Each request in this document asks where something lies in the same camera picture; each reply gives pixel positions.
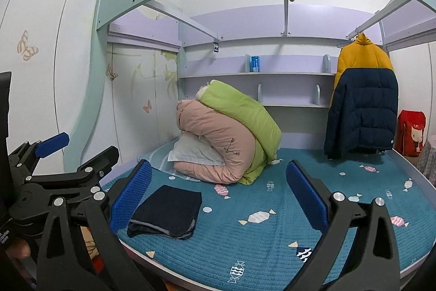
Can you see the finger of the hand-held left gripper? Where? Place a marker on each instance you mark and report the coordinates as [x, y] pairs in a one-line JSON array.
[[52, 142], [100, 161]]

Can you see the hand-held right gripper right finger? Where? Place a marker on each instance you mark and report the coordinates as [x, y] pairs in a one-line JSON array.
[[306, 199]]

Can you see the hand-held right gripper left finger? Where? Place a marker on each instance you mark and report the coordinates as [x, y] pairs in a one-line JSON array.
[[131, 199]]

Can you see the dark denim jacket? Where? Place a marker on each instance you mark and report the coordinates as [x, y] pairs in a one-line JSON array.
[[167, 209]]

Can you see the clothes hanger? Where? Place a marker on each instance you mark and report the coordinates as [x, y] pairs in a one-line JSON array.
[[361, 35]]

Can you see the person's left hand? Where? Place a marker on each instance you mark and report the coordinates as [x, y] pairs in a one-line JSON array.
[[18, 248]]

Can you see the light blue striped pillow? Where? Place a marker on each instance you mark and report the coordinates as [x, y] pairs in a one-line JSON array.
[[160, 158]]

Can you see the blue quilted bed cover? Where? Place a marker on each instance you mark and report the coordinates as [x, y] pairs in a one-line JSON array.
[[272, 243]]

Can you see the white wardrobe with butterfly print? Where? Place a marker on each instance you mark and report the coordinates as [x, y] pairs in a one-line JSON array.
[[136, 100]]

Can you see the white pillow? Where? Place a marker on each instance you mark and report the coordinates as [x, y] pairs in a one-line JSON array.
[[190, 151]]

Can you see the pink duvet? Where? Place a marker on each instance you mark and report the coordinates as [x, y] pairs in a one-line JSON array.
[[218, 130]]

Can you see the green duvet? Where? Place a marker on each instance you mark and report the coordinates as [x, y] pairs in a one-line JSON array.
[[238, 103]]

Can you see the yellow and navy puffer jacket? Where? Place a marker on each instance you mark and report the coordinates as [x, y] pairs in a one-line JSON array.
[[364, 96]]

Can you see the red bag with cartoon print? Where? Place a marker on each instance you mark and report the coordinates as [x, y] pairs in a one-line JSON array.
[[410, 130]]

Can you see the lilac shelf unit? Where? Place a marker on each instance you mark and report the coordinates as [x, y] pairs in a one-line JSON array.
[[221, 96]]

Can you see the small blue box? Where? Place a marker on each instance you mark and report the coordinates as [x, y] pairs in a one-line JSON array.
[[255, 64]]

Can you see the small dark tag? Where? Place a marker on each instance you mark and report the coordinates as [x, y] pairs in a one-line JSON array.
[[216, 47]]

